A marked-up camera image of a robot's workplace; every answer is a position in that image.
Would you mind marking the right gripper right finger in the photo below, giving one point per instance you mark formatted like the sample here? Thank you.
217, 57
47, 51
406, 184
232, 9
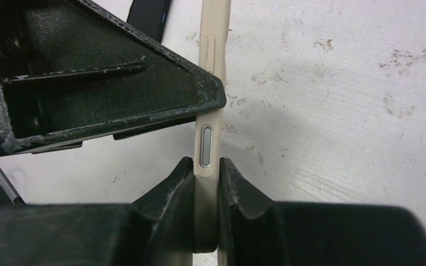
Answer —
256, 230

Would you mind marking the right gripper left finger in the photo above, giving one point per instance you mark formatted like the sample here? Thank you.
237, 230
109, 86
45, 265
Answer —
156, 229

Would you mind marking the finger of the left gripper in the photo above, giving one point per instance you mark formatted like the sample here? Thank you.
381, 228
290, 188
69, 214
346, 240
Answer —
71, 71

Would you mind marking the beige phone case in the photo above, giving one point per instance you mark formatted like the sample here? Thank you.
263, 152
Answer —
214, 28

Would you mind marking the black smartphone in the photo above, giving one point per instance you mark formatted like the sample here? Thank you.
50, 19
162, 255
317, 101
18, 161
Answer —
205, 146

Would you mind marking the phone in dark case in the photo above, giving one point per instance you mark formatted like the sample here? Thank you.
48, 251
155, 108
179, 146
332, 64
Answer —
149, 17

